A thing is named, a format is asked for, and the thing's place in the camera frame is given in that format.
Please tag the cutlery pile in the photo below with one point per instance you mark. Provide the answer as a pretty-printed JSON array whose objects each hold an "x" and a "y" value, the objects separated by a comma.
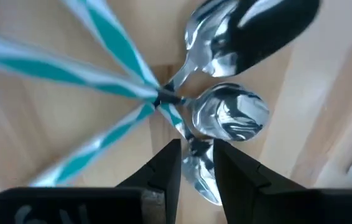
[{"x": 257, "y": 31}]

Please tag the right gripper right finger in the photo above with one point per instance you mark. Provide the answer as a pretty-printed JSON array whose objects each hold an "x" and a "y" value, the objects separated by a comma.
[{"x": 241, "y": 193}]

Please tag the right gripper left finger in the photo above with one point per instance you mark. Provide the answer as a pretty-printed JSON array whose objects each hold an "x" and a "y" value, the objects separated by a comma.
[{"x": 163, "y": 174}]

